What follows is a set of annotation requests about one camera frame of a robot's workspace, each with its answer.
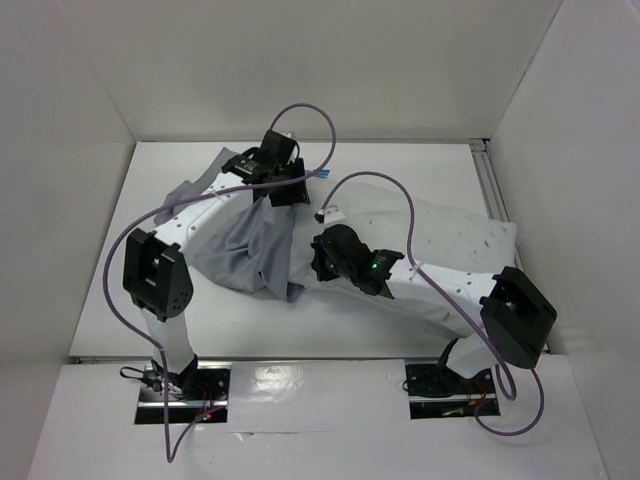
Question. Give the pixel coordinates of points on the aluminium frame rail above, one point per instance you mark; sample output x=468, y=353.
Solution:
x=489, y=186

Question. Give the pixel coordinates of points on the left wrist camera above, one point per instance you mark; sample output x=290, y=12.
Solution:
x=288, y=148

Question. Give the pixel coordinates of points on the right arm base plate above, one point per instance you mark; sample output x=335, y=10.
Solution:
x=438, y=393

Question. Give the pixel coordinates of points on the white pillow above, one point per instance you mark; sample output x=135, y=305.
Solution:
x=443, y=235

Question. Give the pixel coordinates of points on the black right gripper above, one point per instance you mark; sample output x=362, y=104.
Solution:
x=320, y=257

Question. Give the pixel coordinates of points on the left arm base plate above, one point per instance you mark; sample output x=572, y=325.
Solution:
x=207, y=396

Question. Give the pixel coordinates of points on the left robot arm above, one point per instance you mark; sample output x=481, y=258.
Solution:
x=156, y=266

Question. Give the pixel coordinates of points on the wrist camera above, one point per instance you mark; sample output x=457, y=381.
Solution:
x=288, y=148
x=329, y=215

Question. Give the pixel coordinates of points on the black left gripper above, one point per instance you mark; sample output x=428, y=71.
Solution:
x=297, y=193

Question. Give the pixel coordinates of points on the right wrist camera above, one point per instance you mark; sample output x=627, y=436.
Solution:
x=329, y=215

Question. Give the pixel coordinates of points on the grey pillowcase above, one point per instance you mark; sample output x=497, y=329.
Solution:
x=262, y=250

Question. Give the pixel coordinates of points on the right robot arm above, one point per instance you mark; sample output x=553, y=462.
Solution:
x=508, y=316

